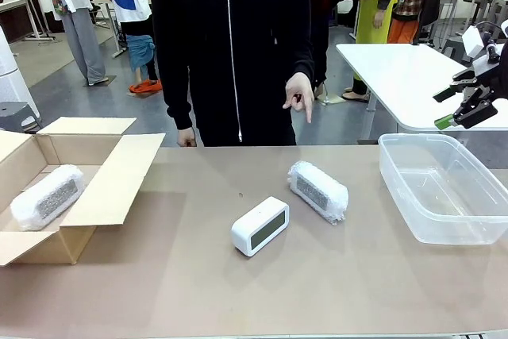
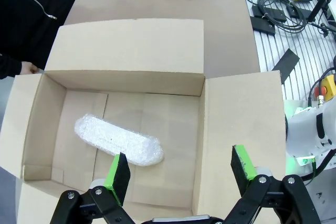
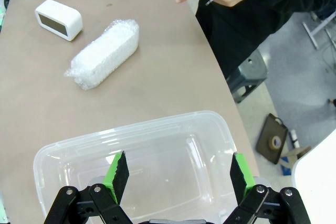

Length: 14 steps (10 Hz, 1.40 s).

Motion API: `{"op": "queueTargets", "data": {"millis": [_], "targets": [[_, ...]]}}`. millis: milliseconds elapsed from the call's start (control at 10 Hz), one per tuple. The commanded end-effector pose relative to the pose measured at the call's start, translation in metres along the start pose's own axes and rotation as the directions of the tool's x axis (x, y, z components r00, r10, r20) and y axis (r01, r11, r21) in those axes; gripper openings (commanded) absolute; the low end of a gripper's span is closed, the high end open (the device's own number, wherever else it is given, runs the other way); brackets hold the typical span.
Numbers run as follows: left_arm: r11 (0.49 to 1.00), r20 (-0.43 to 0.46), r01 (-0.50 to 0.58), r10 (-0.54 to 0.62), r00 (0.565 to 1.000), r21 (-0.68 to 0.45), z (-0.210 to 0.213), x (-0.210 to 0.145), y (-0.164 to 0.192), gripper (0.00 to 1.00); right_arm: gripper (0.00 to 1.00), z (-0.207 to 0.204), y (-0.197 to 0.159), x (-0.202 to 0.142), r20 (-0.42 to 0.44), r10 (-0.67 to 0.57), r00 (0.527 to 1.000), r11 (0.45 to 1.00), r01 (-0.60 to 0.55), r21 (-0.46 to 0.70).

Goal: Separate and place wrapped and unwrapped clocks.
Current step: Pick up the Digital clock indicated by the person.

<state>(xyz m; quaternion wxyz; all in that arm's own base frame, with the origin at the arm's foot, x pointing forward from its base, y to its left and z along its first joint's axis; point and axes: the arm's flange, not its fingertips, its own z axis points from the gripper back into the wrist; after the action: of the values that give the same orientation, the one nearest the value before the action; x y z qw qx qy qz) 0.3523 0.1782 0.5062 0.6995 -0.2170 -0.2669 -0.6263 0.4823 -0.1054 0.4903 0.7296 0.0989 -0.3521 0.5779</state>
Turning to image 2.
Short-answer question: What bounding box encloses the slotted aluminium base plate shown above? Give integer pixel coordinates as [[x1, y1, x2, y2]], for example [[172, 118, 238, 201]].
[[237, 0, 336, 102]]

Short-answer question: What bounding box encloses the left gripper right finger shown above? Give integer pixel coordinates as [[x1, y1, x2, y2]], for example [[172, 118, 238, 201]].
[[223, 144, 322, 224]]

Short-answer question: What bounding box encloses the yellow red emergency stop box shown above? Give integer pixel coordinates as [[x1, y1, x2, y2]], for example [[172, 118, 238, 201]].
[[313, 72, 336, 102]]

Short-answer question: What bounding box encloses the black coiled cable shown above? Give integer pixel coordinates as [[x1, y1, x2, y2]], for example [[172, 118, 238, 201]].
[[243, 0, 308, 33]]

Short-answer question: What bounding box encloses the person's black zip jacket torso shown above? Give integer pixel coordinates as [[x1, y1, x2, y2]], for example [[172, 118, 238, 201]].
[[0, 0, 77, 71]]

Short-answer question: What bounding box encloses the black flat plate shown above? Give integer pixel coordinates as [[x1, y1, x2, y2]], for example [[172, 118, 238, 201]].
[[248, 16, 276, 36], [251, 4, 287, 23]]

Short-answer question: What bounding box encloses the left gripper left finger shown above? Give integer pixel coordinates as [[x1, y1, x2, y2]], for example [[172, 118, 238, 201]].
[[51, 152, 135, 224]]

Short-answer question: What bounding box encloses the person's right hand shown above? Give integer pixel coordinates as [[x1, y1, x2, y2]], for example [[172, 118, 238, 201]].
[[20, 61, 42, 76]]

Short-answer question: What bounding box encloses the person's right forearm black sleeve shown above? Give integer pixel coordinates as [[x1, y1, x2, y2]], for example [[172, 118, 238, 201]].
[[0, 52, 24, 79]]

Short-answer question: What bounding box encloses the open cardboard box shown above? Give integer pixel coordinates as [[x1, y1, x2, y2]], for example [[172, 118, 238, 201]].
[[0, 18, 287, 224]]

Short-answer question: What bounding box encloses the bubble-wrapped clock with faint print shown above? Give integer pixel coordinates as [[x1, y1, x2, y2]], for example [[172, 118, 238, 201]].
[[74, 113, 165, 167]]

